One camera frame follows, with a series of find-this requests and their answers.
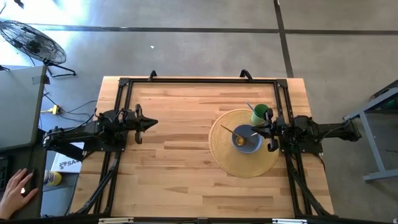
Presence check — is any light grey desk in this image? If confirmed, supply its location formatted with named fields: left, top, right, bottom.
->
left=0, top=65, right=47, bottom=152

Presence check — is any white printed box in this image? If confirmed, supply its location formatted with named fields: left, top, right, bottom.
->
left=50, top=142, right=85, bottom=174

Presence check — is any blue plastic bowl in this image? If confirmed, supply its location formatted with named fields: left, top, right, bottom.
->
left=231, top=124, right=263, bottom=154

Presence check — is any round woven straw placemat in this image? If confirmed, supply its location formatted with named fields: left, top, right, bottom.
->
left=208, top=108, right=280, bottom=179

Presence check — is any silver aluminium bracket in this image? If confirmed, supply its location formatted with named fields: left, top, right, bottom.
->
left=272, top=218, right=308, bottom=224
left=98, top=217, right=134, bottom=224

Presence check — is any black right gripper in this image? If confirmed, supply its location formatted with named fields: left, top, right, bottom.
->
left=251, top=108, right=289, bottom=152

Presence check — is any blue drinking straw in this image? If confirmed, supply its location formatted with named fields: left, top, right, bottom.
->
left=244, top=100, right=257, bottom=116

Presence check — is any dark grey desk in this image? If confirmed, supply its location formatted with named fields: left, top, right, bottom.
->
left=0, top=143, right=47, bottom=220

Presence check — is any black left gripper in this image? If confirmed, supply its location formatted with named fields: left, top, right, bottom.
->
left=124, top=104, right=159, bottom=145

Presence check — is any black aluminium table frame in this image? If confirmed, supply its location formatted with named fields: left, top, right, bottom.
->
left=74, top=77, right=335, bottom=218

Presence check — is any black floor fan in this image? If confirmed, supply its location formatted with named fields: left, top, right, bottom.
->
left=0, top=20, right=77, bottom=78

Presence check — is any gold spoon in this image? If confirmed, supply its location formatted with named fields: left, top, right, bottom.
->
left=220, top=124, right=247, bottom=147

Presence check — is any green plastic cup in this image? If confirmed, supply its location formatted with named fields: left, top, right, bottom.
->
left=250, top=103, right=270, bottom=126

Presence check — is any person's hand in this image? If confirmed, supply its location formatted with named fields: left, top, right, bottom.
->
left=0, top=167, right=40, bottom=220

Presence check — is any black keyboard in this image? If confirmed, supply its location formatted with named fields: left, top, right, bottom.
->
left=0, top=155, right=9, bottom=192

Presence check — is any yellow bottle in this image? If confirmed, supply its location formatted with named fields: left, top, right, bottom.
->
left=43, top=169, right=63, bottom=187

